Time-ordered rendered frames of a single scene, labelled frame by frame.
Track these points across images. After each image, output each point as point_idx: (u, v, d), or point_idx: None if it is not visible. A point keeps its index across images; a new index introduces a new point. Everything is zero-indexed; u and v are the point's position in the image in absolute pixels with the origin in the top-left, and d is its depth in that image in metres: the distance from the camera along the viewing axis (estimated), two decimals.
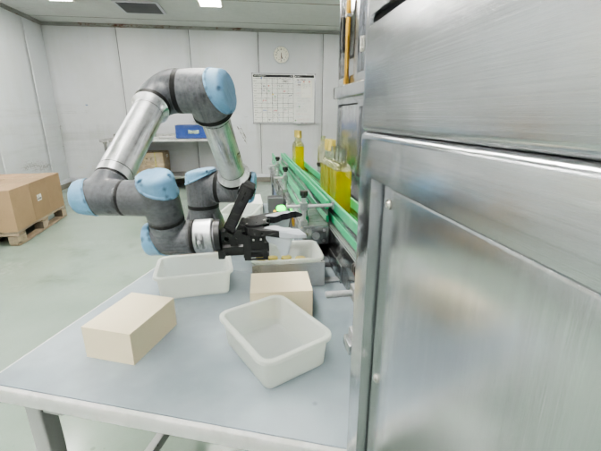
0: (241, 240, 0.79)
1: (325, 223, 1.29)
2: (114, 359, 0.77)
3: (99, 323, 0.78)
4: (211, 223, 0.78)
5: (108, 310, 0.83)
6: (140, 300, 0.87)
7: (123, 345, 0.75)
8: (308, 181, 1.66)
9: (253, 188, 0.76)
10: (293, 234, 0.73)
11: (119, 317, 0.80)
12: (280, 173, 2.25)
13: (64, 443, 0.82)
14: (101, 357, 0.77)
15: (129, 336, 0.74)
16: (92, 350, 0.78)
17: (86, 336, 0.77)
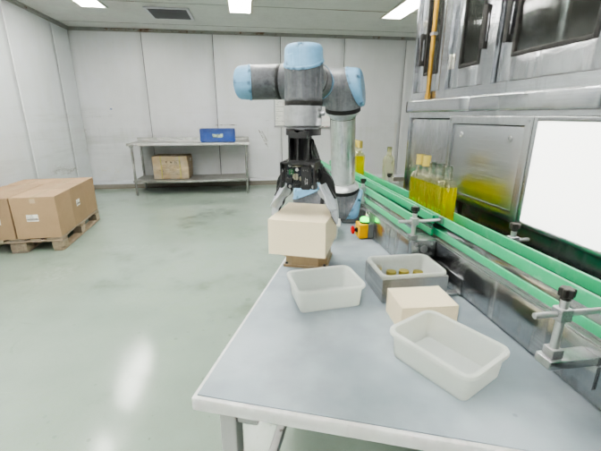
0: (308, 157, 0.73)
1: (431, 236, 1.34)
2: (301, 253, 0.74)
3: (283, 217, 0.75)
4: None
5: (282, 211, 0.80)
6: (306, 206, 0.84)
7: (316, 237, 0.72)
8: (392, 192, 1.72)
9: None
10: (338, 211, 0.77)
11: (299, 214, 0.77)
12: None
13: (243, 450, 0.88)
14: (286, 253, 0.74)
15: (325, 225, 0.71)
16: (276, 245, 0.74)
17: (272, 230, 0.74)
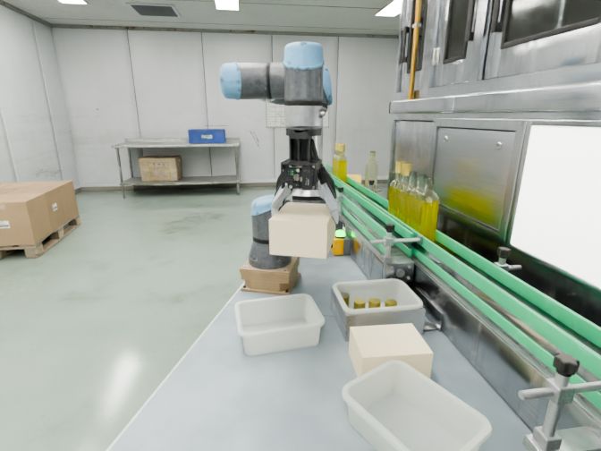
0: (308, 158, 0.73)
1: (410, 259, 1.16)
2: (302, 253, 0.74)
3: (284, 217, 0.74)
4: None
5: (282, 211, 0.79)
6: (305, 206, 0.84)
7: (317, 237, 0.72)
8: (370, 204, 1.54)
9: None
10: (338, 211, 0.78)
11: (299, 215, 0.77)
12: None
13: None
14: (287, 253, 0.74)
15: (326, 225, 0.71)
16: (277, 246, 0.74)
17: (273, 231, 0.74)
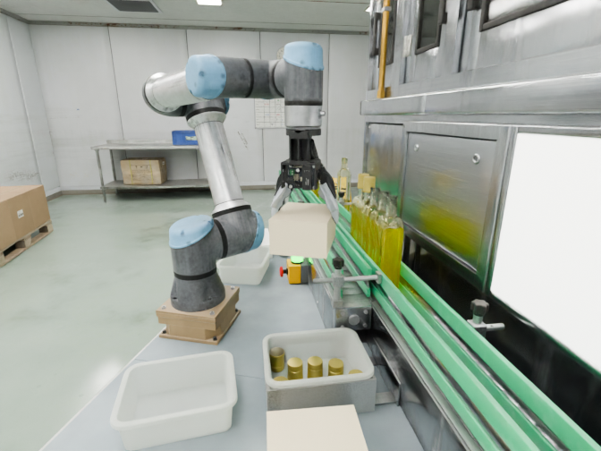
0: (308, 158, 0.73)
1: (367, 300, 0.91)
2: (302, 253, 0.74)
3: (284, 217, 0.74)
4: None
5: (282, 211, 0.79)
6: (305, 206, 0.84)
7: (317, 237, 0.72)
8: None
9: None
10: (338, 211, 0.78)
11: (299, 215, 0.77)
12: (291, 200, 1.87)
13: None
14: (287, 253, 0.74)
15: (326, 225, 0.71)
16: (277, 246, 0.74)
17: (273, 231, 0.74)
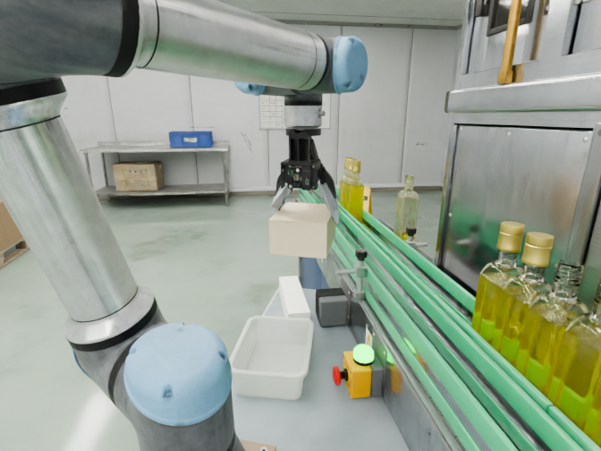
0: (308, 158, 0.73)
1: None
2: (302, 253, 0.74)
3: (284, 217, 0.75)
4: None
5: (282, 211, 0.79)
6: (305, 206, 0.84)
7: (317, 237, 0.72)
8: (425, 295, 0.76)
9: None
10: (338, 211, 0.78)
11: (299, 215, 0.77)
12: None
13: None
14: (287, 253, 0.74)
15: (326, 225, 0.71)
16: (277, 246, 0.74)
17: (273, 231, 0.74)
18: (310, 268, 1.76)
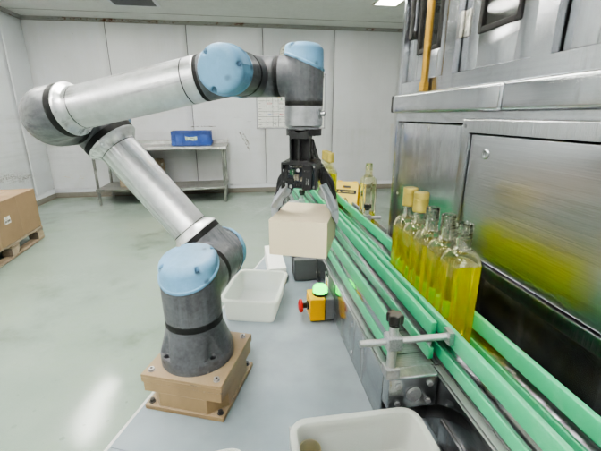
0: (309, 158, 0.73)
1: (429, 364, 0.67)
2: (302, 253, 0.74)
3: (284, 217, 0.74)
4: None
5: (282, 211, 0.79)
6: (305, 206, 0.84)
7: (317, 237, 0.72)
8: (364, 246, 1.04)
9: None
10: (338, 211, 0.78)
11: (299, 215, 0.77)
12: None
13: None
14: (287, 253, 0.74)
15: (326, 225, 0.71)
16: (277, 245, 0.74)
17: (273, 231, 0.74)
18: None
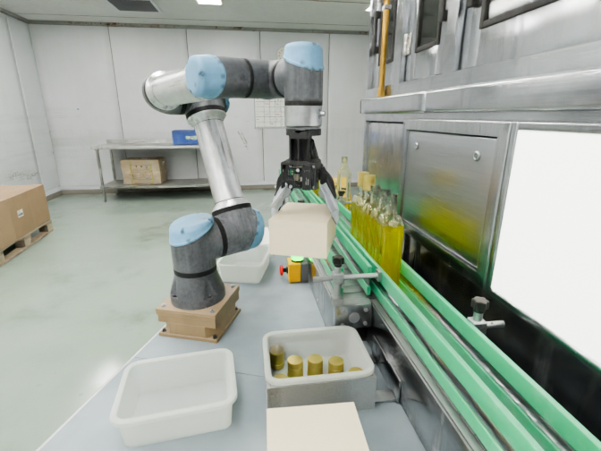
0: (308, 158, 0.73)
1: (367, 298, 0.91)
2: (302, 253, 0.74)
3: (284, 217, 0.74)
4: None
5: (282, 211, 0.79)
6: (305, 206, 0.84)
7: (317, 237, 0.72)
8: None
9: None
10: (338, 211, 0.78)
11: (299, 215, 0.77)
12: (291, 199, 1.87)
13: None
14: (287, 253, 0.74)
15: (326, 225, 0.71)
16: (277, 246, 0.74)
17: (273, 231, 0.74)
18: None
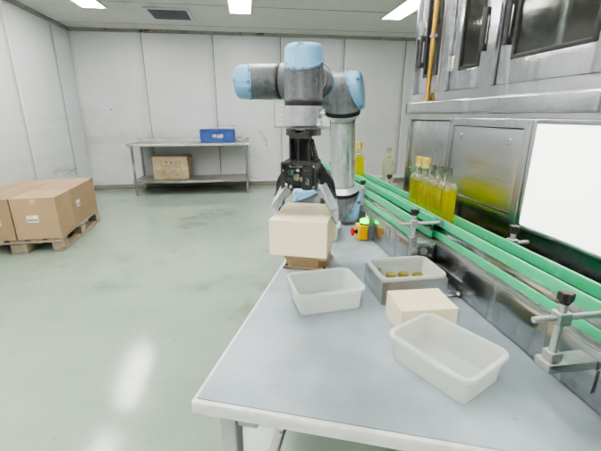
0: (308, 158, 0.73)
1: (431, 239, 1.35)
2: (302, 253, 0.74)
3: (284, 217, 0.74)
4: None
5: (282, 211, 0.79)
6: (305, 206, 0.84)
7: (317, 237, 0.72)
8: (391, 194, 1.72)
9: None
10: (338, 211, 0.78)
11: (299, 215, 0.77)
12: None
13: None
14: (287, 253, 0.74)
15: (326, 225, 0.71)
16: (277, 246, 0.74)
17: (273, 231, 0.74)
18: None
